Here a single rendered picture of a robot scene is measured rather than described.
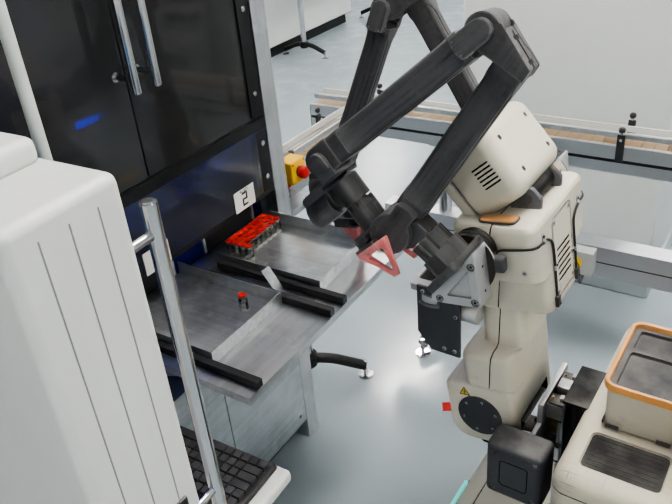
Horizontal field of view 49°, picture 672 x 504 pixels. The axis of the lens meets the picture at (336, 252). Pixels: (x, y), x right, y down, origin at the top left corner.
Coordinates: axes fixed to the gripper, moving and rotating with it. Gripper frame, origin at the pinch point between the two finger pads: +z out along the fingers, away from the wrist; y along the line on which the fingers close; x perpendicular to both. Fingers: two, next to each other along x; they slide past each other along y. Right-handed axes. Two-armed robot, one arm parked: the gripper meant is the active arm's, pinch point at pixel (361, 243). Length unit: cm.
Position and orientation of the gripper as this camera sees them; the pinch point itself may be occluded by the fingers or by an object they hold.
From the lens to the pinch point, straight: 195.8
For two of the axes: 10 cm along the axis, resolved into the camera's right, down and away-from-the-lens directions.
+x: -5.1, 4.8, -7.1
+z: 2.3, 8.7, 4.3
